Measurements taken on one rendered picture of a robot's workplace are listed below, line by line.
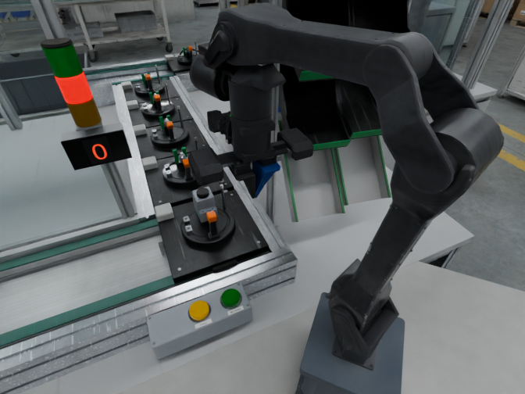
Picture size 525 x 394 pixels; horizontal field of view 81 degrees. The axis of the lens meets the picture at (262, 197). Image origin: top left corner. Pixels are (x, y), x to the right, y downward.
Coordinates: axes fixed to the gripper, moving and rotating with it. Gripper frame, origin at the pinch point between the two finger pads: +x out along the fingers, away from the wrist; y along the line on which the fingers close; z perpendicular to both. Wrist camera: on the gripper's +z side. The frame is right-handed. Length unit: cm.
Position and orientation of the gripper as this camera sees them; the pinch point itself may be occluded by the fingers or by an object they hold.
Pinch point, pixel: (252, 180)
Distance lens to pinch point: 50.3
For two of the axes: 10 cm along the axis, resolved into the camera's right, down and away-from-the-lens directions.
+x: 0.0, 7.5, 6.6
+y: -9.1, 2.7, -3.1
